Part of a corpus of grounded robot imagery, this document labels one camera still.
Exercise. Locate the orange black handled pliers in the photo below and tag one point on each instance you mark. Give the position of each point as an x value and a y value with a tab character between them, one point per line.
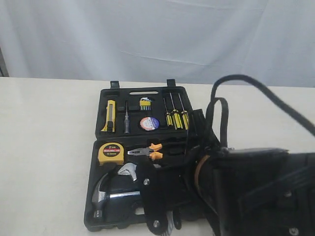
159	151

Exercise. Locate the left yellow black screwdriver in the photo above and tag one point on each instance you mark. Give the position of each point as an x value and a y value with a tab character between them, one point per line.
167	115

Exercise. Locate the yellow black utility knife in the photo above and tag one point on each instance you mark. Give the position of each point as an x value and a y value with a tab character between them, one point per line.
110	117

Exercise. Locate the PVC insulation tape roll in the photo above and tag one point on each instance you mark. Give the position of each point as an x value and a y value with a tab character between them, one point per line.
149	123

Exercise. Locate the clear handle tester screwdriver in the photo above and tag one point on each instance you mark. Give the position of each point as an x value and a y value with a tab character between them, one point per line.
126	120

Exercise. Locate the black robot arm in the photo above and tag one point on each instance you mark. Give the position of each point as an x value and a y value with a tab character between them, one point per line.
257	192

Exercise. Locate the yellow measuring tape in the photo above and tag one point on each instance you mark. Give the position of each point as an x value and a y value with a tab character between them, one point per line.
111	152

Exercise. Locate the steel claw hammer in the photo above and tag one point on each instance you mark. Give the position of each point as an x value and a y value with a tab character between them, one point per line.
100	198

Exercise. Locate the black plastic tool case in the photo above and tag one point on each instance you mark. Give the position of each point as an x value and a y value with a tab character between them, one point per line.
176	172

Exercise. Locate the silver adjustable wrench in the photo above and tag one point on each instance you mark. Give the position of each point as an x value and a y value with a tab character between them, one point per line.
128	169

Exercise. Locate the yellow hex key set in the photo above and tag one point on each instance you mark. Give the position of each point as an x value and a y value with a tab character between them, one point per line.
145	104

